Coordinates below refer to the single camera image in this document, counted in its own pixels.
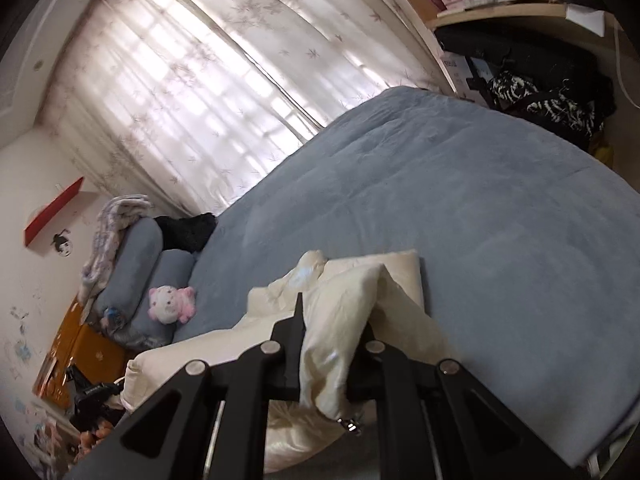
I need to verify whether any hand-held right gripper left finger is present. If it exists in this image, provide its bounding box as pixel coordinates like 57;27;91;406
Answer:
65;292;308;480

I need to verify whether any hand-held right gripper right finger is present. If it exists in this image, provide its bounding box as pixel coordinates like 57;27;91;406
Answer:
345;320;591;480

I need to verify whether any white shiny puffer jacket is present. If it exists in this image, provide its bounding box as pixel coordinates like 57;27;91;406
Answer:
120;249;461;473

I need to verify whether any person's left hand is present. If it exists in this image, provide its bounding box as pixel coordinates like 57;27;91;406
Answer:
77;420;118;456

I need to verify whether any orange wooden headboard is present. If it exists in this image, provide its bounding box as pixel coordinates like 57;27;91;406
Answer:
32;295;128;406

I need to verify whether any pink white plush cat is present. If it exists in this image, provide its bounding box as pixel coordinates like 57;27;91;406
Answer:
147;285;197;325

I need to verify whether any rolled blue blanket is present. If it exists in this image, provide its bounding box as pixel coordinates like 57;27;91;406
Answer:
95;217;165;311
100;249;196;351

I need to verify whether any black fuzzy garment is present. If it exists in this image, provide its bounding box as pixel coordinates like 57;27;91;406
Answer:
152;212;217;253

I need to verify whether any folded floral white quilt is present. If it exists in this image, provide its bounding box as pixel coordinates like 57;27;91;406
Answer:
80;195;153;306

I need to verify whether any white leaf-print curtain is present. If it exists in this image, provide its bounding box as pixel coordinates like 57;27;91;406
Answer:
135;0;446;133
37;0;326;216

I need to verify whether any white cardboard box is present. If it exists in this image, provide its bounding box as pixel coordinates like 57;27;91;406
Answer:
439;52;493;106

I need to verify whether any black white patterned cloth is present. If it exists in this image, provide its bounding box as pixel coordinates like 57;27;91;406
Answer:
487;71;606;133

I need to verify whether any black cloth pile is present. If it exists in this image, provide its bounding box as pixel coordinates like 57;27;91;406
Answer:
434;25;618;131

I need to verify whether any light wooden bookshelf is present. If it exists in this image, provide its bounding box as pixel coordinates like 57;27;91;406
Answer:
375;0;640;126

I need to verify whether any white paper card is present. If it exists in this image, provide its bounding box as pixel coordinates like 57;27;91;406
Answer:
565;4;606;36

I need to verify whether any black face wall sticker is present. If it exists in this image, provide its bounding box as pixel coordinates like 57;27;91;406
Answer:
50;230;73;257

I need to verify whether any red wall shelf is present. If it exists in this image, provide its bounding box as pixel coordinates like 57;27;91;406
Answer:
22;176;85;250

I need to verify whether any white cable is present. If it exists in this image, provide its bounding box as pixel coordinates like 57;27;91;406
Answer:
612;25;640;111

